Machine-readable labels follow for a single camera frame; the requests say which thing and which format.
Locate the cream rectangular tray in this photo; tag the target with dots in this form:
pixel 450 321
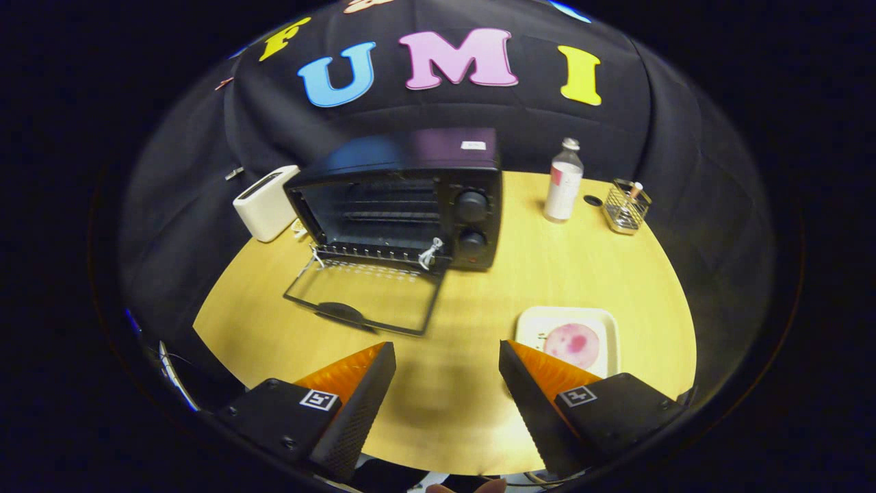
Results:
pixel 530 325

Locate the small white dish of nuts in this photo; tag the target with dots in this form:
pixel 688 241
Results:
pixel 299 229

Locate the silver metal clip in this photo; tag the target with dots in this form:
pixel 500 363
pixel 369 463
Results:
pixel 234 173

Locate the pink ham slice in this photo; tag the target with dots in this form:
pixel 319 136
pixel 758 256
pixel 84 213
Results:
pixel 571 342

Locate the red clip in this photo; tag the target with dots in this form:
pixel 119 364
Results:
pixel 224 83

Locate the black backdrop cloth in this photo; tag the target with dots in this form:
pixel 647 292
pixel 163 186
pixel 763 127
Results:
pixel 650 137

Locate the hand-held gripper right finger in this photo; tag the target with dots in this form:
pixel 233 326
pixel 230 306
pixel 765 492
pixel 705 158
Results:
pixel 534 418

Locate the clear bottle with pink label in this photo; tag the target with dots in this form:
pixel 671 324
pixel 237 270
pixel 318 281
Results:
pixel 562 195

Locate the black toaster oven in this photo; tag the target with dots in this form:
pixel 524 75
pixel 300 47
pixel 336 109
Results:
pixel 410 154

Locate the white pop-up toaster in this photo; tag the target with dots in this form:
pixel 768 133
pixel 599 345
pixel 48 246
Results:
pixel 263 205

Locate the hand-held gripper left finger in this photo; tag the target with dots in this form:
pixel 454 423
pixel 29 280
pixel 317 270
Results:
pixel 359 418

